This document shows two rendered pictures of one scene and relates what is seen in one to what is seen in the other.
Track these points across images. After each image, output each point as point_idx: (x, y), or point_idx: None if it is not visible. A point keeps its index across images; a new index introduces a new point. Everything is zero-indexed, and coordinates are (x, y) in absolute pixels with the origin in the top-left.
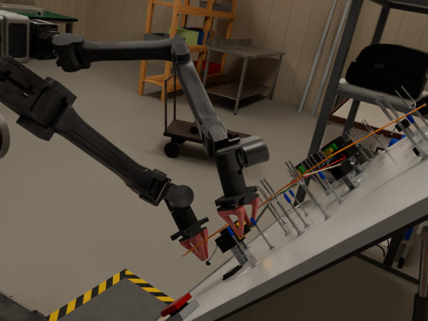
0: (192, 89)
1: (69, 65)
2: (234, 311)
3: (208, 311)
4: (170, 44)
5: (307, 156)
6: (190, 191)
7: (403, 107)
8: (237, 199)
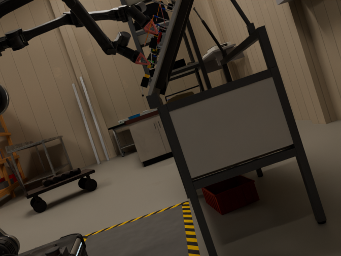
0: (95, 12)
1: (20, 44)
2: (177, 36)
3: (173, 10)
4: (65, 14)
5: (144, 71)
6: (127, 32)
7: (168, 22)
8: (148, 16)
